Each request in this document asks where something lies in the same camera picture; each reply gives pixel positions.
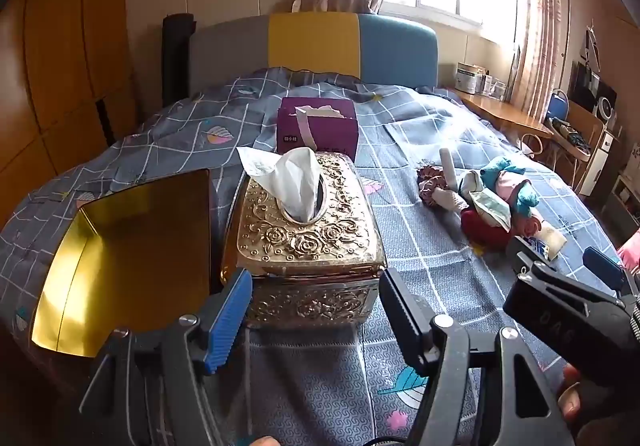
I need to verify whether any blue teddy bear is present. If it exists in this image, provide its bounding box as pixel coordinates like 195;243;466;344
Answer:
482;156;541;227

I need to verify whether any purple cardboard box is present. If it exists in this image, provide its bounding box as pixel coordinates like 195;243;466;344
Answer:
276;96;358;162

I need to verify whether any white wet wipes packet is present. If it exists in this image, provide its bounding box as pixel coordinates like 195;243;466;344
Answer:
467;189;513;229

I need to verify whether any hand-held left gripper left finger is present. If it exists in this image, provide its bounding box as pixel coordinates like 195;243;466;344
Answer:
77;269;253;446

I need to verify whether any grey yellow blue headboard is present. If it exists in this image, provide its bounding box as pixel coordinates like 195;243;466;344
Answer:
187;11;441;90

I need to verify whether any wooden desk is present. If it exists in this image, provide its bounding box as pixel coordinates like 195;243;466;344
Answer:
452;86;553;139

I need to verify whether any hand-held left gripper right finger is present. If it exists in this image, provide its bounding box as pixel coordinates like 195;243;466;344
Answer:
379;271;576;446

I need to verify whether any white tissue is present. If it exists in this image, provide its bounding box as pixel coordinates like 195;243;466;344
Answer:
236;146;323;222

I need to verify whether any wooden wardrobe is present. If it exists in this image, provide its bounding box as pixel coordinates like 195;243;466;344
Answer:
0;0;141;217

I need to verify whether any cream knitted sock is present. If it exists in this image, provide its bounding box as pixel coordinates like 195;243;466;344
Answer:
432;147;473;213

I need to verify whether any person's right hand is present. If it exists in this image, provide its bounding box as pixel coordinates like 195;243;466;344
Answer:
557;365;584;420

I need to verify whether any mauve satin scrunchie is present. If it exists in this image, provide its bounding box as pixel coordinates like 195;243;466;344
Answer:
417;165;451;207

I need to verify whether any black rolled mat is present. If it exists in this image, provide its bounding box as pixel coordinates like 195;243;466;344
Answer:
161;13;196;107

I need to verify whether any blue tissue packet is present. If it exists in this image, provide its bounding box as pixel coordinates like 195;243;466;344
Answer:
527;225;567;261

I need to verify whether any red fuzzy sock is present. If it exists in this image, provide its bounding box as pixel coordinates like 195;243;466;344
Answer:
460;209;513;244

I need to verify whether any gold tin box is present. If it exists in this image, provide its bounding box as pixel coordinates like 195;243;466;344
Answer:
30;169;221;359

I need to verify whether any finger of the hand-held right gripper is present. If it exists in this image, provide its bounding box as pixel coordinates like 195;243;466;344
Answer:
583;246;638;297
506;236;626;309

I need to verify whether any ornate gold tissue box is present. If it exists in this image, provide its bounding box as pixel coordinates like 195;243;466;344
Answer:
220;151;388;329

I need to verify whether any grey checked quilt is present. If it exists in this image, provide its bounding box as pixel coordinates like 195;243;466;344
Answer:
0;66;640;446

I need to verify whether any blue chair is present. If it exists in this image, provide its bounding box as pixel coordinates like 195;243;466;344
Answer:
545;90;571;122

